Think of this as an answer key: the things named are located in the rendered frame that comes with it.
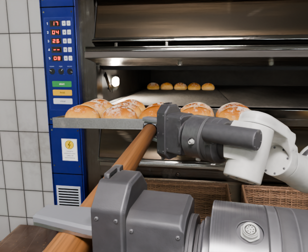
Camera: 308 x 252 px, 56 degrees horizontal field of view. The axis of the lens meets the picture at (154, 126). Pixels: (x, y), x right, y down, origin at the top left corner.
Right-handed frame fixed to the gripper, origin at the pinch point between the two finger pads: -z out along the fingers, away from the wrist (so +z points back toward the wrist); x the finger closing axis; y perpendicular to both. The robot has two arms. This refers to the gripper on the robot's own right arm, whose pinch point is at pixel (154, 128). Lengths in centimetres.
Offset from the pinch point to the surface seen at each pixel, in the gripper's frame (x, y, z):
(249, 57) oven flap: 17, -54, -3
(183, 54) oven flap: 18.4, -40.4, -22.4
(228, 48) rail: 20, -50, -9
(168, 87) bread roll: -1, -124, -99
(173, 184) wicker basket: -37, -47, -32
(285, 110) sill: -4, -76, 4
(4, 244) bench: -63, 8, -84
